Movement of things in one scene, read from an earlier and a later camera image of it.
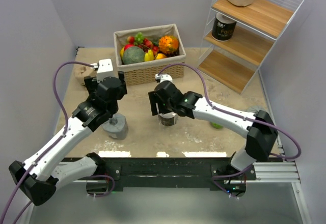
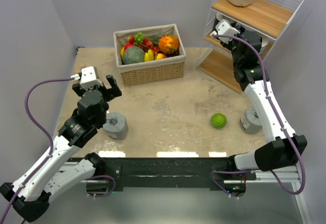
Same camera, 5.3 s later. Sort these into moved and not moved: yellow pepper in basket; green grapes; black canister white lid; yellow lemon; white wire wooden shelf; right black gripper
Moved: black canister white lid; right black gripper
Not moved: yellow lemon; yellow pepper in basket; white wire wooden shelf; green grapes
